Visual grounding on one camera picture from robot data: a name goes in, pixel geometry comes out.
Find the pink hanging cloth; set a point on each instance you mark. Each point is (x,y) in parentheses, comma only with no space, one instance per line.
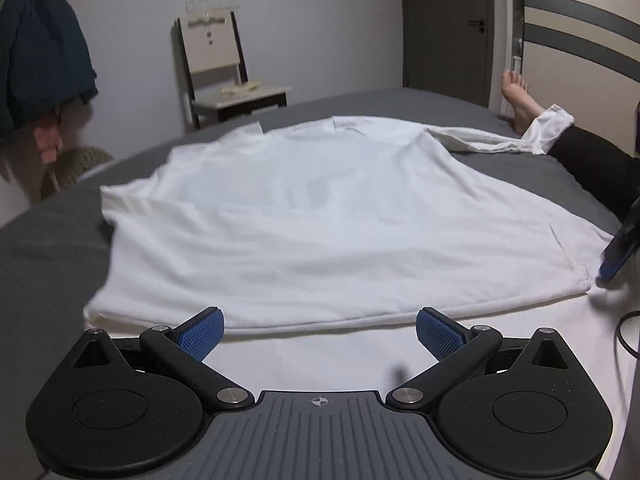
(48,137)

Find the white long sleeve shirt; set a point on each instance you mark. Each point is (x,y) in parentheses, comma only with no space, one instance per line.
(320,242)

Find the woven grey waste basket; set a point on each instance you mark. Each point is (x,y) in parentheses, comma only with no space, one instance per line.
(70,166)

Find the dark grey bed sheet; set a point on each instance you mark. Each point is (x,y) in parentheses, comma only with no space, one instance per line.
(55,257)

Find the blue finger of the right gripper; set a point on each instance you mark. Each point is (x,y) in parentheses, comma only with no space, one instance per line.
(624,245)

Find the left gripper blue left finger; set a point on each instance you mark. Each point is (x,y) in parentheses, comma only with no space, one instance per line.
(196,337)

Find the dark teal hanging jacket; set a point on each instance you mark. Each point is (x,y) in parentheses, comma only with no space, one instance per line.
(45,62)

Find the person bare foot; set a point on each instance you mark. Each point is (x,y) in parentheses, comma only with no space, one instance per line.
(514,89)

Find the yellow item on chair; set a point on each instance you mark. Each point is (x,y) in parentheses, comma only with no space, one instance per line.
(238,89)

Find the dark wooden door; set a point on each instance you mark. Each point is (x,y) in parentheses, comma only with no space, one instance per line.
(448,47)

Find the cream and black wooden chair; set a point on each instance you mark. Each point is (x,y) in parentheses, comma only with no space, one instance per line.
(211,57)

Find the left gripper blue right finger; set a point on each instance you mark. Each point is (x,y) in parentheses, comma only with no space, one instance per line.
(442,336)

